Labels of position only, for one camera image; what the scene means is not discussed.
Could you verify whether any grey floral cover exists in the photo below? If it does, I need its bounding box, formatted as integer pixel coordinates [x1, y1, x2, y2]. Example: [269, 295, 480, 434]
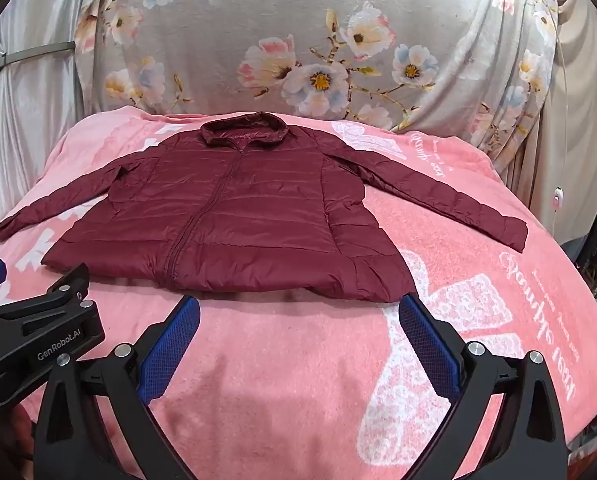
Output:
[73, 0, 564, 171]

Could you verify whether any silver white curtain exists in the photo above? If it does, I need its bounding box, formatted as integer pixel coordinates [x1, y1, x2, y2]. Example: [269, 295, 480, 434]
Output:
[0, 0, 104, 221]

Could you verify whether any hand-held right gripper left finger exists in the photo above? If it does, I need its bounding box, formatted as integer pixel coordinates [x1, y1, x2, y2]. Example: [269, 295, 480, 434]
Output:
[32, 295, 202, 480]

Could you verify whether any pink printed blanket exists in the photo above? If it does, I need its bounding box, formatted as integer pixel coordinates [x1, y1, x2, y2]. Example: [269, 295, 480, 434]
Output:
[0, 105, 597, 480]

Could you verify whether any metal rod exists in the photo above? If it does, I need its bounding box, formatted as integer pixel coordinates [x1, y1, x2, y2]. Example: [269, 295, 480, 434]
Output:
[0, 41, 76, 76]

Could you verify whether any beige curtain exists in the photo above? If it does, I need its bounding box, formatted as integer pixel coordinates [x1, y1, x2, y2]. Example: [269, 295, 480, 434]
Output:
[519, 0, 597, 261]

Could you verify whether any maroon puffer jacket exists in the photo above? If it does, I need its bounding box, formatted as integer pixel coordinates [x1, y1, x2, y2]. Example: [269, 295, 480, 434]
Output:
[0, 112, 529, 305]

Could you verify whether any white cable with pink switch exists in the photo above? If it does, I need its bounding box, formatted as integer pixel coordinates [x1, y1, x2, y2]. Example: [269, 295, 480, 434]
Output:
[549, 0, 567, 246]

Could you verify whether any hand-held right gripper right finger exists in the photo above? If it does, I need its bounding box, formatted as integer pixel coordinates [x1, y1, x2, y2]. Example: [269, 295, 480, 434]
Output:
[399, 292, 567, 480]

